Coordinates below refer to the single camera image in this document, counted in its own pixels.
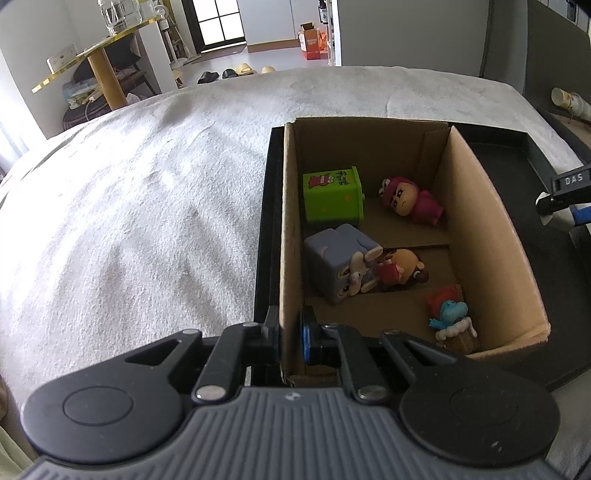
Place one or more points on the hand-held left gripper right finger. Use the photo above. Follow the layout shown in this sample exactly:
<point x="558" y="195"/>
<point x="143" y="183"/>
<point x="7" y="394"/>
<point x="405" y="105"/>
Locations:
<point x="304" y="339"/>

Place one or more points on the beige slipper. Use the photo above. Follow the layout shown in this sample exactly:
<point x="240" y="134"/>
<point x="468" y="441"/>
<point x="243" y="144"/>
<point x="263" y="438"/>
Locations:
<point x="244" y="70"/>
<point x="268" y="70"/>

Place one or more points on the black tray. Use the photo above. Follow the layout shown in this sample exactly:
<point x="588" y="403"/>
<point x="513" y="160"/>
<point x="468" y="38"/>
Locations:
<point x="498" y="157"/>

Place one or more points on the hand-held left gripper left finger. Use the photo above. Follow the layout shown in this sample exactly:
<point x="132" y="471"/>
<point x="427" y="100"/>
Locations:
<point x="273" y="332"/>

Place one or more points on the pale green cloth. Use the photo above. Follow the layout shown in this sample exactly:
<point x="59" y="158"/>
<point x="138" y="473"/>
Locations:
<point x="11" y="454"/>

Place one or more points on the grey cube toy box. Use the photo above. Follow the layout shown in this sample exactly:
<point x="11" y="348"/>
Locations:
<point x="330" y="258"/>

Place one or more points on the dark round stool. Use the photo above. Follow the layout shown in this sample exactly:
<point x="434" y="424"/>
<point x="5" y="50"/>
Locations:
<point x="85" y="115"/>

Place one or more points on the paper cup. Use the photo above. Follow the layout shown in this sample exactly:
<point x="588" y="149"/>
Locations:
<point x="570" y="99"/>

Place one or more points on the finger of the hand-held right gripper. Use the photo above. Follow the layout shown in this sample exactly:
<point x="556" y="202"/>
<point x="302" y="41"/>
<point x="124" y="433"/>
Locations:
<point x="572" y="181"/>
<point x="582" y="217"/>

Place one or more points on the black slipper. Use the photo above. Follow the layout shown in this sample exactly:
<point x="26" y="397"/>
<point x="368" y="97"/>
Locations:
<point x="208" y="77"/>
<point x="229" y="73"/>

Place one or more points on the orange carton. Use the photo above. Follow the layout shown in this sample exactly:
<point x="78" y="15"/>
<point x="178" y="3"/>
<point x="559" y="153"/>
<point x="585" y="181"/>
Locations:
<point x="313" y="42"/>

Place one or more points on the brown cardboard box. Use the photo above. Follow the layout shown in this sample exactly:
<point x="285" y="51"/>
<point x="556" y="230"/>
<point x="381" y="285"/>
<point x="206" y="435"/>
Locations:
<point x="489" y="258"/>

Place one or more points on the green cube toy box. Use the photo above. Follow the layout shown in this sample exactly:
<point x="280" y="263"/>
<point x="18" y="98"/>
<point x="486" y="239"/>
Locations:
<point x="332" y="198"/>

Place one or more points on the gold-topped wooden side table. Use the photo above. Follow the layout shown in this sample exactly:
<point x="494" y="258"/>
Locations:
<point x="108" y="78"/>

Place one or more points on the grey upholstered panel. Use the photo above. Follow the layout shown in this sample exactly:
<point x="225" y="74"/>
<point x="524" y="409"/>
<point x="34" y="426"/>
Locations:
<point x="508" y="37"/>

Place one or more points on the white phone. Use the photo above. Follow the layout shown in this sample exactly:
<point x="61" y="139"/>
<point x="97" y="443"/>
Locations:
<point x="61" y="57"/>

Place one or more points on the blue dinosaur stump figurine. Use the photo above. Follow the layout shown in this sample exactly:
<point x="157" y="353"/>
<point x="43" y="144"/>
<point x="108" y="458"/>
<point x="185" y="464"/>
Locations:
<point x="450" y="318"/>

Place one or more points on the brown-haired red figurine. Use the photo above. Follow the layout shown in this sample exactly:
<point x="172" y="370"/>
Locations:
<point x="404" y="270"/>

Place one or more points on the white standing fan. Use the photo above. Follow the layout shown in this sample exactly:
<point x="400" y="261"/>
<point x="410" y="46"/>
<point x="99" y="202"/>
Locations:
<point x="168" y="37"/>

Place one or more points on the pink hooded figurine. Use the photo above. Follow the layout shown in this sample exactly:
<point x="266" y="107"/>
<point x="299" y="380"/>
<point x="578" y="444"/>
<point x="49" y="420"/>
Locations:
<point x="418" y="203"/>

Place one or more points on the clear glass bottle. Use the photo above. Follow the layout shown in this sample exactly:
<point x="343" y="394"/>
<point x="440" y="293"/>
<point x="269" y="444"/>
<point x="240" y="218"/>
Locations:
<point x="117" y="16"/>

